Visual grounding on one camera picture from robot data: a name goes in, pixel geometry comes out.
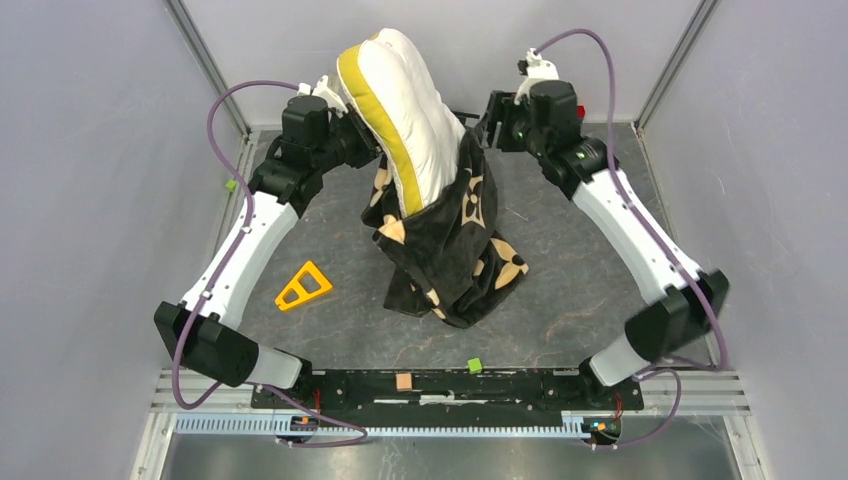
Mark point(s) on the white yellow-edged pillow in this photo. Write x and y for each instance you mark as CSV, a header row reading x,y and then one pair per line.
x,y
389,84

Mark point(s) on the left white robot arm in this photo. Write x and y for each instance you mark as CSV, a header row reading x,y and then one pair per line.
x,y
201,331

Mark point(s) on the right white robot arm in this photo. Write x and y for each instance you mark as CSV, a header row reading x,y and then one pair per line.
x,y
682,300

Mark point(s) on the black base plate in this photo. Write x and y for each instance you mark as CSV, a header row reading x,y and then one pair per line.
x,y
520,397

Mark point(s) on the tan wooden cube on base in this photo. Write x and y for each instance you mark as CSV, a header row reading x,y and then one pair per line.
x,y
404,382

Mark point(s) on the green cube on base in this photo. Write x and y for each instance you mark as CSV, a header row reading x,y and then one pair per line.
x,y
474,366

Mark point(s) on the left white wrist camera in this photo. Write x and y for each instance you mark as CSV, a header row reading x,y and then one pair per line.
x,y
328,87

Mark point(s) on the grey slotted cable duct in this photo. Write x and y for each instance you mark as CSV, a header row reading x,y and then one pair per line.
x,y
287,425

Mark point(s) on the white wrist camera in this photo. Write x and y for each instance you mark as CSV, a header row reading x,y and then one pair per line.
x,y
535,69
328,87

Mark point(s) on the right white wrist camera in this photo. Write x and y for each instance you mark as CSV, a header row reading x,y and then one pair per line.
x,y
535,69

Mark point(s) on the yellow triangle stencil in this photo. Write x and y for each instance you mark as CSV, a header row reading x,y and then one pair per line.
x,y
308,284

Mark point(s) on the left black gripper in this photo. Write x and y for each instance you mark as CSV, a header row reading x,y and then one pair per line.
x,y
369,147

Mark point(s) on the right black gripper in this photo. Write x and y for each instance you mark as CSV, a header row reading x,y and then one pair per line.
x,y
501,108

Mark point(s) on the black floral pillowcase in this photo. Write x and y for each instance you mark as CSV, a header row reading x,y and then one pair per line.
x,y
449,259

